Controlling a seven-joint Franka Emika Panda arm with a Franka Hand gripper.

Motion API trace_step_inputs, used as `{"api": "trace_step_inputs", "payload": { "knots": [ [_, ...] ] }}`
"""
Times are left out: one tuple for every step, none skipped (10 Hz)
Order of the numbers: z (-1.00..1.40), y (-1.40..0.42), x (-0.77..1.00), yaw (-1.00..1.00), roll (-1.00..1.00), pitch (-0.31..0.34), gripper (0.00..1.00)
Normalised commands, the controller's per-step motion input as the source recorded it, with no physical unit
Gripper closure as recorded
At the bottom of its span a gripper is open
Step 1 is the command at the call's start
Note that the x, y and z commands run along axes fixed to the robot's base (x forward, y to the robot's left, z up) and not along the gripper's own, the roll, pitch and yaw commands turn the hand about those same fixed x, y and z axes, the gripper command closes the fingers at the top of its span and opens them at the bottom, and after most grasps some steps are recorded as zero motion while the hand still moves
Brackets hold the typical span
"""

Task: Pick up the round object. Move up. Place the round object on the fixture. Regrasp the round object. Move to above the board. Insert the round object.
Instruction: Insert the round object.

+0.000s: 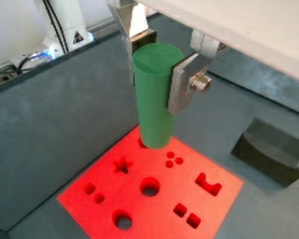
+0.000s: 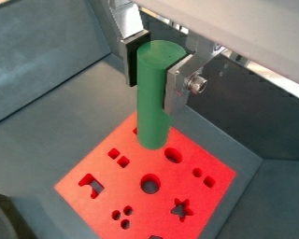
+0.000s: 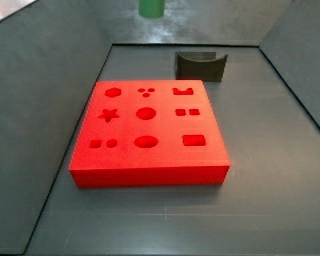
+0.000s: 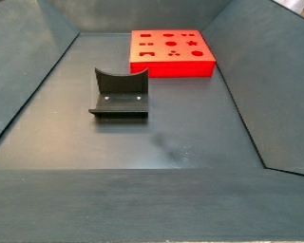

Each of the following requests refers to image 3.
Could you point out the red shape sorter block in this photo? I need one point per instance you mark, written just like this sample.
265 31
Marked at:
150 134

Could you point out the black curved holder stand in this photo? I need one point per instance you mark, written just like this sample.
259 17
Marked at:
199 66

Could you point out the green cylinder peg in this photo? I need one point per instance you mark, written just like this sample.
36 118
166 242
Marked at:
151 8

